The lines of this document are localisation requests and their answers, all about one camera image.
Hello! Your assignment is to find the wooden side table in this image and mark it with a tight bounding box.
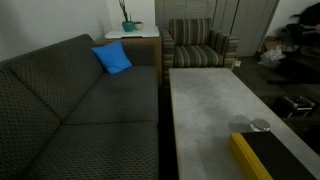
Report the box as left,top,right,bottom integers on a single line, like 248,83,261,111
103,35,164,87

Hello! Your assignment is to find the striped armchair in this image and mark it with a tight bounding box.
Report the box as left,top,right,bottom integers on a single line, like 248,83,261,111
161,18,239,87

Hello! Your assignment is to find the blue throw pillow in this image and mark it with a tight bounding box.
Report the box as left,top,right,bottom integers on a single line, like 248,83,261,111
92,41,132,74

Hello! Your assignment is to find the silver candle tin lid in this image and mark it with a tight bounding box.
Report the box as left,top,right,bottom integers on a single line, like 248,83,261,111
250,119,271,132

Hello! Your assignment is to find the black box on floor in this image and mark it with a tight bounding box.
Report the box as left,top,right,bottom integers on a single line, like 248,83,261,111
271,96,319,118

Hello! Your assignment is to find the small white plant pot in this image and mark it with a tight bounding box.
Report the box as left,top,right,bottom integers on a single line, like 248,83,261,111
134,21,144,30

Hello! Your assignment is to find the teal plant pot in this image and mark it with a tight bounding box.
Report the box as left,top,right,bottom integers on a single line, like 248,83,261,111
122,21,135,32

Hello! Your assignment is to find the cardboard box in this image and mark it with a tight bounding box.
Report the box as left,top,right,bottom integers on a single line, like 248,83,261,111
262,36,282,52

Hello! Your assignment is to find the grey coffee table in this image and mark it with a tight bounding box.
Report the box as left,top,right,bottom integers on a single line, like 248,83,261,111
169,68,320,180

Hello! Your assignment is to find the dark clothes pile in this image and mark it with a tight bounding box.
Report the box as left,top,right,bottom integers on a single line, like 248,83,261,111
280,3,320,58

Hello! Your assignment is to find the dark grey fabric sofa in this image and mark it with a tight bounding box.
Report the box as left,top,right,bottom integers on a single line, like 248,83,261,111
0,34,159,180

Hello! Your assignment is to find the white plastic bag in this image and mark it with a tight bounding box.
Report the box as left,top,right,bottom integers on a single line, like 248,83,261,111
259,49,286,69

